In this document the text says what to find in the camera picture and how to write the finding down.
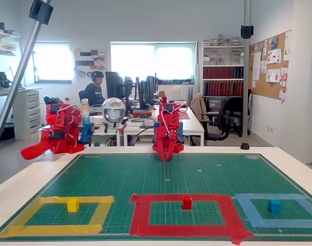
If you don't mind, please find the red cube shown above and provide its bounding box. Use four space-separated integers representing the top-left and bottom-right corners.
182 196 193 210

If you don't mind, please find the red leader arm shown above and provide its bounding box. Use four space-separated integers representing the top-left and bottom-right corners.
20 103 85 161

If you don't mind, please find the red tape square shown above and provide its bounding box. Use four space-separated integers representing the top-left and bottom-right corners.
129 193 255 244

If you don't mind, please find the yellow cube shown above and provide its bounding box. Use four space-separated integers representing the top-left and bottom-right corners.
67 197 80 213

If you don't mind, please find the blue cube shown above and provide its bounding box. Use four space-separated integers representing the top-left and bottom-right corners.
267 199 282 214

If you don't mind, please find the yellow tape square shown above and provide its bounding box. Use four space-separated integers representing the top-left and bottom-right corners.
0 196 115 239

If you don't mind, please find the blue tape square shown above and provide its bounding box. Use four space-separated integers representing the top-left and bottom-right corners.
232 193 312 229

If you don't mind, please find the white office desk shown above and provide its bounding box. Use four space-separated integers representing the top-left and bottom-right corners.
123 102 205 147
89 115 122 147

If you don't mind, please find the green cutting mat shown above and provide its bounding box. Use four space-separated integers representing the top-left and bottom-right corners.
0 153 312 242

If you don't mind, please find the chair with beige jacket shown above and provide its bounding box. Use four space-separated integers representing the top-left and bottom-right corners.
191 92 210 122

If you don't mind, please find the black computer monitor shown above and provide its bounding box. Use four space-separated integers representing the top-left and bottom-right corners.
135 73 157 110
105 71 126 100
123 76 135 115

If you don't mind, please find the white helmet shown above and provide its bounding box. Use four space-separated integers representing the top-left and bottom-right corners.
101 97 126 128

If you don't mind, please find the black office chair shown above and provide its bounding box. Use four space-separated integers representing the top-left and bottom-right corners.
204 96 245 141

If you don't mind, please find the wide bright window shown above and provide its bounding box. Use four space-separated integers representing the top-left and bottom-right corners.
111 42 197 84

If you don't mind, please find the seated person with headphones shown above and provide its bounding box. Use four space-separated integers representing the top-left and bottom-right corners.
83 71 107 107

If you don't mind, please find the colourful drink bottle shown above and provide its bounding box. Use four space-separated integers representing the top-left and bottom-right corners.
81 98 91 124

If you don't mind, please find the white shelf with red binders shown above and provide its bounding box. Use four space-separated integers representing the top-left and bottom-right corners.
201 34 245 99

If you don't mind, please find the silver metal pole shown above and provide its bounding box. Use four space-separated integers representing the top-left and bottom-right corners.
0 0 51 157
243 0 252 136

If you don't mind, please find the cork pin board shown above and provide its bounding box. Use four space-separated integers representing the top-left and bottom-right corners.
248 29 292 105

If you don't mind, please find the small bright window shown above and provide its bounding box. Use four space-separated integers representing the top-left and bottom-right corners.
32 42 74 84

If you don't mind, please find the black pole clamp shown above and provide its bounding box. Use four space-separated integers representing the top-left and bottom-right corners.
29 0 54 26
240 25 255 39

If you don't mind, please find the white drawer cabinet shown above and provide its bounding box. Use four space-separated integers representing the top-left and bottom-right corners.
13 88 41 141

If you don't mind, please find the black desktop machine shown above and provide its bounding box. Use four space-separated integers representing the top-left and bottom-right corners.
0 71 14 90

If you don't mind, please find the white servo cable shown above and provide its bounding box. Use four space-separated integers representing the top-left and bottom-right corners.
162 104 189 140

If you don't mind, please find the wall tool rack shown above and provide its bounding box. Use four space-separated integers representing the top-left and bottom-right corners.
74 48 108 80

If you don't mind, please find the white wall shelf with boxes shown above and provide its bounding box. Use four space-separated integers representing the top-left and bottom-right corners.
0 22 20 56

